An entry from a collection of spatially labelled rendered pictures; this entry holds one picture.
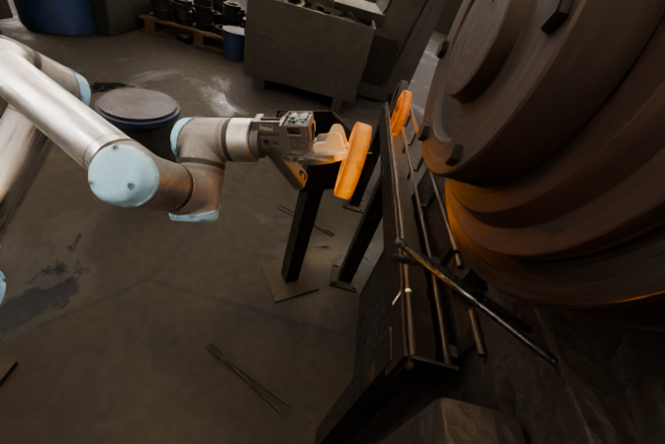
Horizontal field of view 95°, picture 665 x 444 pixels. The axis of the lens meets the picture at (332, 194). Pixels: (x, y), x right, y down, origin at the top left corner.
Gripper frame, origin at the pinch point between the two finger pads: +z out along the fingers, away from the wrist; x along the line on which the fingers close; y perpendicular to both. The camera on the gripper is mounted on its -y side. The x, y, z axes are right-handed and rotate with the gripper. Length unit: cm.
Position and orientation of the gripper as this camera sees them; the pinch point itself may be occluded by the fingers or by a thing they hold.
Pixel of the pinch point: (353, 152)
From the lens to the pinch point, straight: 62.6
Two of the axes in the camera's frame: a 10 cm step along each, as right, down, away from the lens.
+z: 9.9, 0.5, -1.3
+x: 1.4, -6.0, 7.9
